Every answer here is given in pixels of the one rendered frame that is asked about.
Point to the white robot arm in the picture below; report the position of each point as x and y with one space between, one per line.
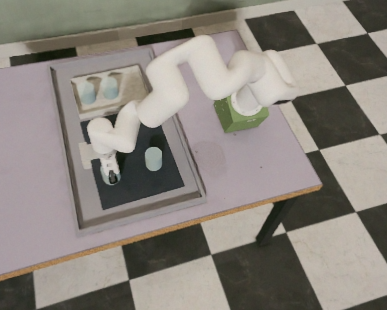
170 92

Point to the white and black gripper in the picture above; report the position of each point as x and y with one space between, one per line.
110 167

